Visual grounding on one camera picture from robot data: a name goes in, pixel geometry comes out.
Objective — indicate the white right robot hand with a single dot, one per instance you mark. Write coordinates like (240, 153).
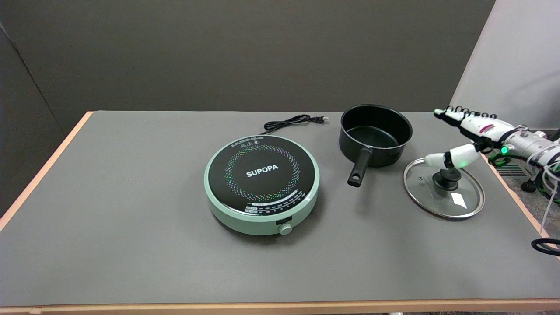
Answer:
(483, 127)

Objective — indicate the glass pot lid black knob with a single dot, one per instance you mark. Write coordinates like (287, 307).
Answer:
(459, 201)

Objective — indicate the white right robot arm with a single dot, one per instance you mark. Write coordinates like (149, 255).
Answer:
(531, 146)

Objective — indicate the metal floor vent grille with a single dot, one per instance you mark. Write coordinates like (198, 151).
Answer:
(509, 169)

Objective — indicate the black caster wheel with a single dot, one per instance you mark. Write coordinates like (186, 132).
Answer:
(528, 186)

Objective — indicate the mint green induction cooker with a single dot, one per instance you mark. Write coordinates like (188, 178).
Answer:
(261, 175)

